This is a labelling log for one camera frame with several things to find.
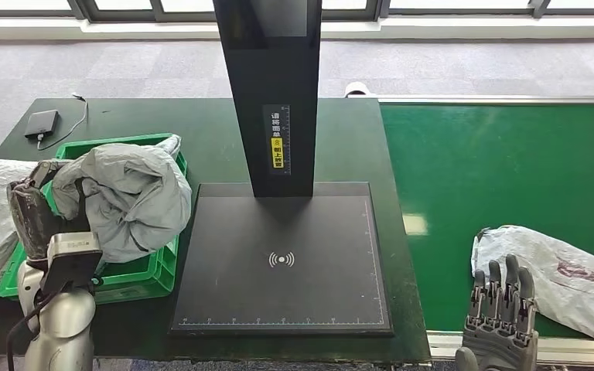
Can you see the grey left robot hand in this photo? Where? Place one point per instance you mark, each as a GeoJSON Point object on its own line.
{"type": "Point", "coordinates": [33, 220]}

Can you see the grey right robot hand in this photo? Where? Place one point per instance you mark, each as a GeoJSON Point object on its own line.
{"type": "Point", "coordinates": [502, 343]}

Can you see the grey plastic mailer parcel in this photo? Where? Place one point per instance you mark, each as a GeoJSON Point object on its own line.
{"type": "Point", "coordinates": [573, 286]}
{"type": "Point", "coordinates": [133, 205]}

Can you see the green conveyor belt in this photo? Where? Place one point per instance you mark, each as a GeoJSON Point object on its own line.
{"type": "Point", "coordinates": [481, 143]}

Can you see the black power bank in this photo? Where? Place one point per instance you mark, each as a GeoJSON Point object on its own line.
{"type": "Point", "coordinates": [42, 123]}

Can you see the green plastic crate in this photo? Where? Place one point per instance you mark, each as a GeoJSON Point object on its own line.
{"type": "Point", "coordinates": [133, 279]}

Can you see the black scanner column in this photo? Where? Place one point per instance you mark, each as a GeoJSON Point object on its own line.
{"type": "Point", "coordinates": [256, 102]}

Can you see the black and yellow column label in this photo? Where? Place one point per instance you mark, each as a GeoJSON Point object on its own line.
{"type": "Point", "coordinates": [276, 153]}

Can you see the small white round object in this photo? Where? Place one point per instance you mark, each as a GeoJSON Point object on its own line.
{"type": "Point", "coordinates": [357, 89]}

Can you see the white windowsill ledge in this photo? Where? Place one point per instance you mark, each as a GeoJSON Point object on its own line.
{"type": "Point", "coordinates": [430, 28]}

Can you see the black scanner base plate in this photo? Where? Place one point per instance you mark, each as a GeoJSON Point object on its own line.
{"type": "Point", "coordinates": [287, 292]}

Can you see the dark window frame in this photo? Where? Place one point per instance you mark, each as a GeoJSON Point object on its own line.
{"type": "Point", "coordinates": [194, 16]}

